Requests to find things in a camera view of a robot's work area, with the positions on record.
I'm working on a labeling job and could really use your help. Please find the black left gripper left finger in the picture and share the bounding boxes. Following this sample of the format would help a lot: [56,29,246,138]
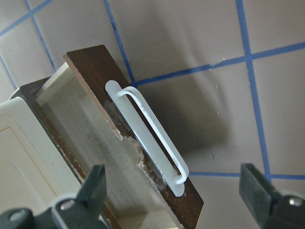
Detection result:
[51,165,106,229]

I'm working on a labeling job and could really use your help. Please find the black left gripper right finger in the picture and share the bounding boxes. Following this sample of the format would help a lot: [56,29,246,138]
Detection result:
[239,163,305,229]

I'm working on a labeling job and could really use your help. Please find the white drawer handle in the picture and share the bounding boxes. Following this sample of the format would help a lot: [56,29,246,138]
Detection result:
[105,80,189,197]

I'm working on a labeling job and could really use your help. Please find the cream plastic cabinet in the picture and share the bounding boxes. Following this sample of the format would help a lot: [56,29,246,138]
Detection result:
[0,97,81,214]

